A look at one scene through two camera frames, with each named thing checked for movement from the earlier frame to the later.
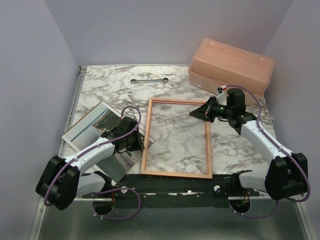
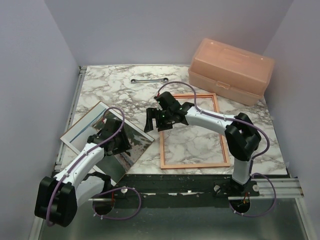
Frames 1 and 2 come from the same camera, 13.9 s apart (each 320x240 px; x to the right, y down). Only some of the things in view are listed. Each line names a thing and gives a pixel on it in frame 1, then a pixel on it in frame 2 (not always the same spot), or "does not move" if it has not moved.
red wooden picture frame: x=209 y=175 → x=195 y=165
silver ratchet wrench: x=164 y=80 does not move
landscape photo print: x=102 y=119 does not move
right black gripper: x=205 y=112 → x=153 y=113
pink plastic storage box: x=215 y=64 does not move
